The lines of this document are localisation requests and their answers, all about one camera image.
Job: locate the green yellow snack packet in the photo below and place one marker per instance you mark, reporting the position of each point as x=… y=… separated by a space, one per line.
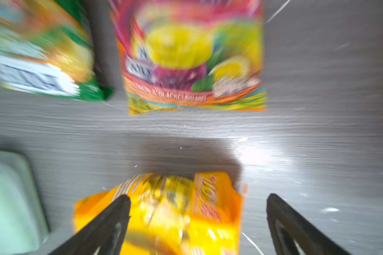
x=46 y=48

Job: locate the green glasses case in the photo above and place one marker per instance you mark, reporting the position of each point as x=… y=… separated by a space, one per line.
x=23 y=225

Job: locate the orange yellow snack bag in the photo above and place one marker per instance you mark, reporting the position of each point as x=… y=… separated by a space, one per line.
x=173 y=215

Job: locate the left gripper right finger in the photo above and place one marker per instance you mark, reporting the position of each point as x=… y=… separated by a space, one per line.
x=290 y=231

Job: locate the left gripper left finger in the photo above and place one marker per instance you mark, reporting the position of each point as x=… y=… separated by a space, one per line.
x=104 y=235

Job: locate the pink fruit candy bag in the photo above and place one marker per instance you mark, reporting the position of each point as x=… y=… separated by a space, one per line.
x=178 y=54

